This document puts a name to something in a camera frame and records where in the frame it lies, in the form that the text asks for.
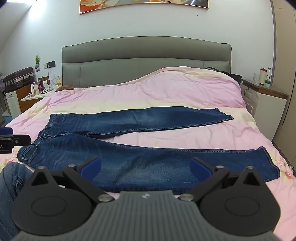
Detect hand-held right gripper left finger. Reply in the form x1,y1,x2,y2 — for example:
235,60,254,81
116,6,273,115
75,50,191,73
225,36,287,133
29,156,115,202

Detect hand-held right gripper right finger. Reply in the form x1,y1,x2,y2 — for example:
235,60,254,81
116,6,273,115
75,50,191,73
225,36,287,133
179,157,264,202

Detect blue denim pants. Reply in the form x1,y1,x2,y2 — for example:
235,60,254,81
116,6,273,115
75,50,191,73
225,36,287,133
17,106,281,194

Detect white side cabinet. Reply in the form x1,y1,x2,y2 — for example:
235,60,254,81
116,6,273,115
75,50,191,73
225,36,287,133
5,90,23,117

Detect wooden nightstand with cosmetics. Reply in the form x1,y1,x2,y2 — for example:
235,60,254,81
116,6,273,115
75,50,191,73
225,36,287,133
20,89,57,113

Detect person's leg in jeans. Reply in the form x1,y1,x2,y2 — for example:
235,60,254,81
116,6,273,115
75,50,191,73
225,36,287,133
0,162,33,241

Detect dark brown suitcase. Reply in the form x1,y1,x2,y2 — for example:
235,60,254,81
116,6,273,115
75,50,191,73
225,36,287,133
3,67,35,92

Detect cluster of cosmetic bottles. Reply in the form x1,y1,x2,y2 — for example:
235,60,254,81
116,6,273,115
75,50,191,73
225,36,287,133
28,75,63,97

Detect pink and cream blanket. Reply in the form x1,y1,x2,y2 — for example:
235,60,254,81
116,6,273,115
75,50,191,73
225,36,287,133
0,66,296,241

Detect white nightstand with wooden top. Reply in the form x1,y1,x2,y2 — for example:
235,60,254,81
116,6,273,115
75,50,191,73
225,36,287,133
239,77,289,142

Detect black cloth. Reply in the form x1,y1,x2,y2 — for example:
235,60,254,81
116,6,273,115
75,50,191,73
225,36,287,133
204,67,242,82

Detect white tumbler with red lid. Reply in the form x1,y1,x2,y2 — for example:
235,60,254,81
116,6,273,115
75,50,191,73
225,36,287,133
259,67,267,86

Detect plastic bottle with green label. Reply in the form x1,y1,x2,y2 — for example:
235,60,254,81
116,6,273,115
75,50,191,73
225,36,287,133
265,67,272,88

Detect grey padded bed headboard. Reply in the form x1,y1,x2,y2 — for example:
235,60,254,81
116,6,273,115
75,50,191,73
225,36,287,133
61,36,232,88

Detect beige wardrobe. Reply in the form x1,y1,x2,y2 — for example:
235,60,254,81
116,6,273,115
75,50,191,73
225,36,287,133
270,0,296,150

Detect framed wall picture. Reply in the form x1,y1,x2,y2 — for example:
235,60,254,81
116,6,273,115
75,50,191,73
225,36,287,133
79,0,210,15

